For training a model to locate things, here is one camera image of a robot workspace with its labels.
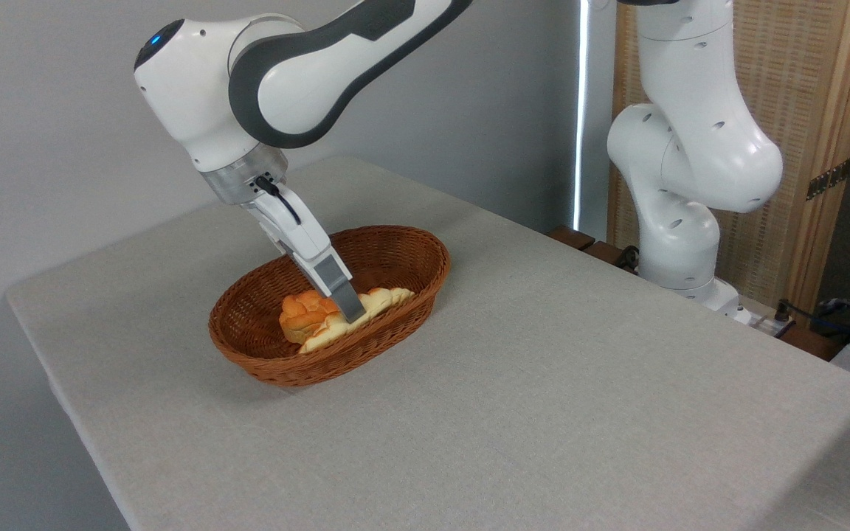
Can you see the dark brown wooden block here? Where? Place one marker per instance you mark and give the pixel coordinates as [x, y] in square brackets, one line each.
[571, 237]
[606, 253]

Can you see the grey linen tablecloth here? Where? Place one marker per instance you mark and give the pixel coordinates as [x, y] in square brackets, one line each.
[580, 405]

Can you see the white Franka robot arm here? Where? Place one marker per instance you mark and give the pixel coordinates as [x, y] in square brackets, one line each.
[307, 81]

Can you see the light wooden frame post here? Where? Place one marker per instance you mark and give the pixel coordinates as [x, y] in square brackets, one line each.
[838, 110]

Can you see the brown wicker basket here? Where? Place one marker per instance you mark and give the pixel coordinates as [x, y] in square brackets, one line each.
[395, 258]

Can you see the metal hinge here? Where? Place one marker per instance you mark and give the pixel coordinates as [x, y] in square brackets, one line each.
[829, 179]

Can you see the round orange bread roll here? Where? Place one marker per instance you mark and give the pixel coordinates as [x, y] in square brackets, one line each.
[303, 316]

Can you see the long braided bread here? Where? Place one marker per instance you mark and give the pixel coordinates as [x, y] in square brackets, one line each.
[322, 335]

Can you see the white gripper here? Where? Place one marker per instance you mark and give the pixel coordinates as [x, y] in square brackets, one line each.
[296, 232]

